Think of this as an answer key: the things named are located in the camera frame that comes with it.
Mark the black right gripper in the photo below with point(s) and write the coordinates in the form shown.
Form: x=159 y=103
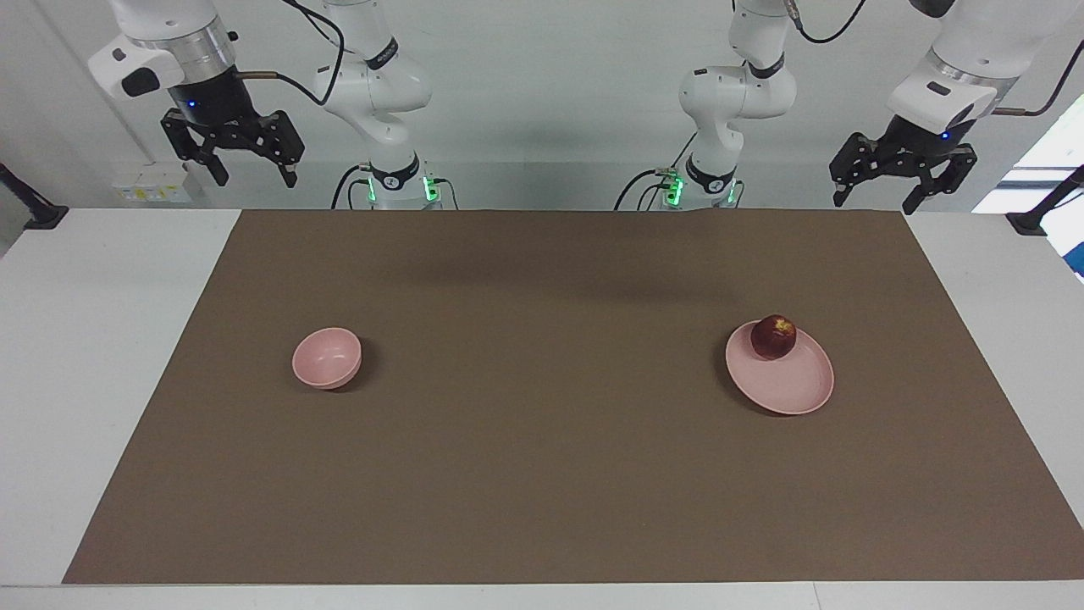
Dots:
x=216 y=102

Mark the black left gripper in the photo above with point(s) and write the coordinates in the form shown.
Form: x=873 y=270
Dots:
x=919 y=140

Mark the dark red apple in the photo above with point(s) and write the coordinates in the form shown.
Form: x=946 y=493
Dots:
x=772 y=339

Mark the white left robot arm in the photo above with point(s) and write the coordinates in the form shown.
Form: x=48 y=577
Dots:
x=737 y=93

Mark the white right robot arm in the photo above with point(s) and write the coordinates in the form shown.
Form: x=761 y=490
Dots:
x=381 y=85

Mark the small pink bowl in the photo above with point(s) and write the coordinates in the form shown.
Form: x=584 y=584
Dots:
x=326 y=360

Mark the pink round plate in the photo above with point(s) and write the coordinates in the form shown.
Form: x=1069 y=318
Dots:
x=788 y=385

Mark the black clamp stand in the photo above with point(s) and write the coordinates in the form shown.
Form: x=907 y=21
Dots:
x=42 y=216
x=1029 y=222

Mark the bright window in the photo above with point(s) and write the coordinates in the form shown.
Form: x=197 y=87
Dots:
x=1059 y=144

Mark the blue object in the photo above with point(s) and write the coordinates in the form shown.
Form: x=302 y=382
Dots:
x=1078 y=261

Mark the large brown table mat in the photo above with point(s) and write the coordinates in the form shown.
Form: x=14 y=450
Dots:
x=542 y=474

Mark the white wall socket box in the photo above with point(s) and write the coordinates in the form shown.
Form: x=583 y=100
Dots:
x=152 y=185

